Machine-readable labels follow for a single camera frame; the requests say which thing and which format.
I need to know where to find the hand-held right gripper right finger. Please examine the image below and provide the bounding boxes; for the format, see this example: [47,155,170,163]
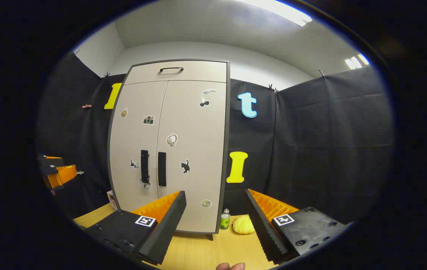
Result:
[244,189,349,265]

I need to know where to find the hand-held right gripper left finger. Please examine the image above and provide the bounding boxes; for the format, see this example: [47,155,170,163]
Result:
[84,190,187,266]

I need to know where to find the black door handle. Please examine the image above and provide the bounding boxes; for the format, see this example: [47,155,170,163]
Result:
[157,151,167,187]
[140,150,150,184]

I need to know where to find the grey door with camera sticker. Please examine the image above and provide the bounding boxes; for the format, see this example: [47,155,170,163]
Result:
[109,81,168,212]

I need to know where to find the grey double-door shoe cabinet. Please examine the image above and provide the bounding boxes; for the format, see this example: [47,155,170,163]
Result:
[107,59,231,240]

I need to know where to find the grey door with headphones sticker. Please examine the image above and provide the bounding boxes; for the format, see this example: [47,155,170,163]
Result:
[156,80,227,234]

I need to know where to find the yellow toy fruit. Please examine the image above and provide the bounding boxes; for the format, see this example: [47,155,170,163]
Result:
[232,215,255,235]

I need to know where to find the small green label bottle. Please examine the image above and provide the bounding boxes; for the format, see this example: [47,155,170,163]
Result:
[220,208,232,230]

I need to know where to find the white small box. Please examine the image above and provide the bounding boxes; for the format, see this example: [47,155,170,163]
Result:
[107,190,118,211]

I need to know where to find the black backdrop cloth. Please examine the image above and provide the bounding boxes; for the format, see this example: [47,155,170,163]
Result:
[37,52,394,225]

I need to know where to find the small ceiling light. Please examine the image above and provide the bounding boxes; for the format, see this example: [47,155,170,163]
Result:
[345,54,370,70]

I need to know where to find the long ceiling light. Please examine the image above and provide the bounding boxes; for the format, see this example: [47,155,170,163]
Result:
[236,0,313,27]

